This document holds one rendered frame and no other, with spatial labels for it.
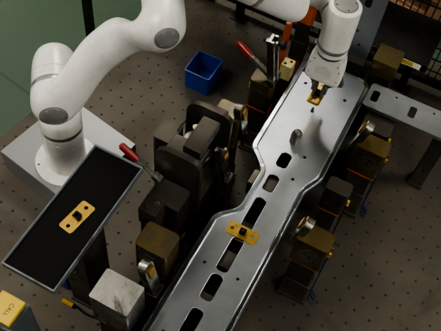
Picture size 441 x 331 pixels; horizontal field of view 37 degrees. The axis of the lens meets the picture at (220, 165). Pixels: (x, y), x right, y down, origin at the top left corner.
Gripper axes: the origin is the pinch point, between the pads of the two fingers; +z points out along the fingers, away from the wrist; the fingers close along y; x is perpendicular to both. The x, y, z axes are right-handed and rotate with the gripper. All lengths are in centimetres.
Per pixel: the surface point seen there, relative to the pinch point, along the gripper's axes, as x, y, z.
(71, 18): 74, -149, 110
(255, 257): -51, 6, 11
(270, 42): -1.8, -16.3, -11.0
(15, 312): -96, -31, -5
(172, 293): -70, -8, 11
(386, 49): 29.3, 11.5, 4.3
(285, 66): 6.1, -12.8, 4.2
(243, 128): -18.8, -14.1, 7.0
